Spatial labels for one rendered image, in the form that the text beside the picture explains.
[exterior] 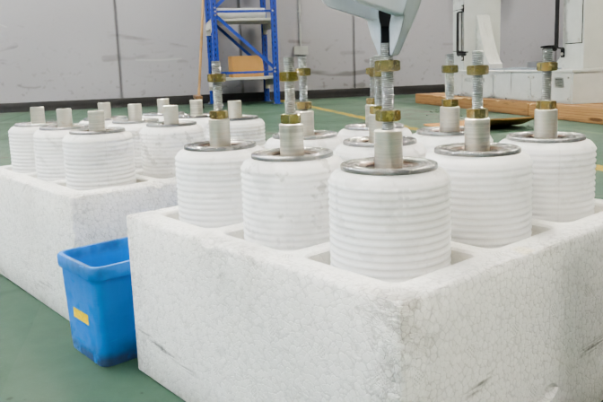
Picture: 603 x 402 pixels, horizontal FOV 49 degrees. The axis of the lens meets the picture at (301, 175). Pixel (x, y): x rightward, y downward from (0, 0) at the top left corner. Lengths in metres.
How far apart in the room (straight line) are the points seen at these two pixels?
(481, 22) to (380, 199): 4.71
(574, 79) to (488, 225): 3.33
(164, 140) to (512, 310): 0.60
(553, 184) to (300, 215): 0.25
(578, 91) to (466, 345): 3.45
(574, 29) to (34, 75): 4.87
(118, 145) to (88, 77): 5.88
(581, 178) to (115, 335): 0.53
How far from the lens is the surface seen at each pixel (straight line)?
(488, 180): 0.57
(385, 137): 0.51
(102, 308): 0.79
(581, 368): 0.68
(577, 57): 3.97
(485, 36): 5.13
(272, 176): 0.56
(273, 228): 0.57
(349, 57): 7.09
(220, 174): 0.66
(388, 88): 0.51
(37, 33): 6.87
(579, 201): 0.69
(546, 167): 0.67
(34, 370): 0.84
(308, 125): 0.76
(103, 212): 0.90
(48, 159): 1.05
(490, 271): 0.51
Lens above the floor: 0.33
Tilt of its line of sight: 9 degrees down
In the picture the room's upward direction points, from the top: 2 degrees counter-clockwise
